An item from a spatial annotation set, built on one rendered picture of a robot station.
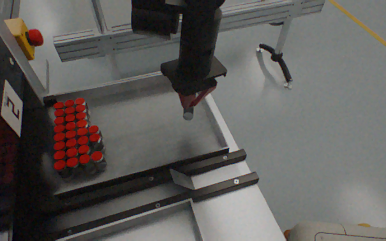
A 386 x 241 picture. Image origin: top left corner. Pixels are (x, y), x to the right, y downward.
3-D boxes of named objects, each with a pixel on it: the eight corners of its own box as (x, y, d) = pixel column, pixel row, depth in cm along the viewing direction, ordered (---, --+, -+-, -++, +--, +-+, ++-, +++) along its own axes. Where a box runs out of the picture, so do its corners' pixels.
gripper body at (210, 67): (159, 72, 48) (159, 35, 42) (207, 57, 52) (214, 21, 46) (177, 95, 45) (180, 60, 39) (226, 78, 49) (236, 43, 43)
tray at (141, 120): (61, 202, 52) (53, 194, 49) (59, 104, 67) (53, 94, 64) (228, 156, 58) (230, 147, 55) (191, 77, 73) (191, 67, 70)
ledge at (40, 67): (-9, 105, 69) (-14, 101, 68) (-4, 73, 77) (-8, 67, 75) (49, 94, 72) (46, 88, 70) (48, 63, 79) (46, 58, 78)
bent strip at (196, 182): (175, 196, 52) (173, 183, 48) (171, 183, 54) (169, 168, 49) (242, 177, 55) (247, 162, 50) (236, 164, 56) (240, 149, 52)
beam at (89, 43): (62, 62, 146) (53, 43, 136) (61, 53, 150) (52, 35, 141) (320, 13, 176) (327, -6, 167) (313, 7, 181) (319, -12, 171)
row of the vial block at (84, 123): (86, 176, 55) (78, 164, 51) (80, 111, 65) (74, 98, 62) (97, 173, 55) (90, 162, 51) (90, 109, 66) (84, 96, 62)
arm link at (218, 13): (222, 17, 36) (225, -3, 40) (171, 8, 36) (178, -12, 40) (213, 59, 42) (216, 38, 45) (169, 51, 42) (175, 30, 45)
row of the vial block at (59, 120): (62, 182, 54) (53, 171, 50) (61, 115, 64) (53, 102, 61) (74, 179, 54) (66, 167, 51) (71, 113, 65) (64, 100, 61)
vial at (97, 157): (97, 173, 55) (91, 161, 51) (96, 164, 56) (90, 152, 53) (108, 170, 55) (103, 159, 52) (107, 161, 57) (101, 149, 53)
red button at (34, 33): (28, 51, 65) (20, 36, 61) (29, 41, 67) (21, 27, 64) (45, 48, 65) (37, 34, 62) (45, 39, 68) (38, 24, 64)
